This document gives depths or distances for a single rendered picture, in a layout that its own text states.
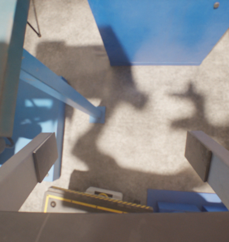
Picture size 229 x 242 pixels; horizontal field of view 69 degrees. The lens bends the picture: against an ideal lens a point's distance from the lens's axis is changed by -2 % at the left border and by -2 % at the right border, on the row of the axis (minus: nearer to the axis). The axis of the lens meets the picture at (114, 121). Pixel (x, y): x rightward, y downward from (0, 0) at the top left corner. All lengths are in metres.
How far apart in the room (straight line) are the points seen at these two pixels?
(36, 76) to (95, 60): 1.04
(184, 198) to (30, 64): 1.29
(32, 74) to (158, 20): 0.71
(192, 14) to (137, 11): 0.27
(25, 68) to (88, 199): 0.84
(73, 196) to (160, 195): 0.64
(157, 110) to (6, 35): 1.15
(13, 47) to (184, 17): 0.82
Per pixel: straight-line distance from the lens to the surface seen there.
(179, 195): 1.43
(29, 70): 0.55
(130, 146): 1.36
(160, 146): 1.37
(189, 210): 1.34
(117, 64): 1.48
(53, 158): 0.16
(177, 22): 1.06
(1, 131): 0.42
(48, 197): 1.23
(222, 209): 1.48
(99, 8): 0.97
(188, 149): 0.17
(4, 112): 0.42
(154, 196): 1.41
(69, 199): 1.18
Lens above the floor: 1.36
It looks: 79 degrees down
